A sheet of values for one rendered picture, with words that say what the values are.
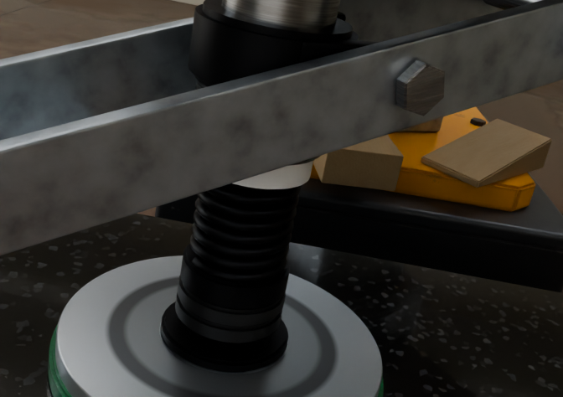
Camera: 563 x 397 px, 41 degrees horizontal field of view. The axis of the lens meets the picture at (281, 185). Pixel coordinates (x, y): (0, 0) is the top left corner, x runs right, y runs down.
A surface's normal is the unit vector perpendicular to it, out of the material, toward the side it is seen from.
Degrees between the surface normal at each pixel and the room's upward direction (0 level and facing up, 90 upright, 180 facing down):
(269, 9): 90
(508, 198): 90
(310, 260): 0
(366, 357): 0
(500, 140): 12
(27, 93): 90
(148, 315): 0
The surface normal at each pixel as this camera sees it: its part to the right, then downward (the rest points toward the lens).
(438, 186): -0.02, 0.38
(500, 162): 0.03, -0.86
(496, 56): 0.46, 0.41
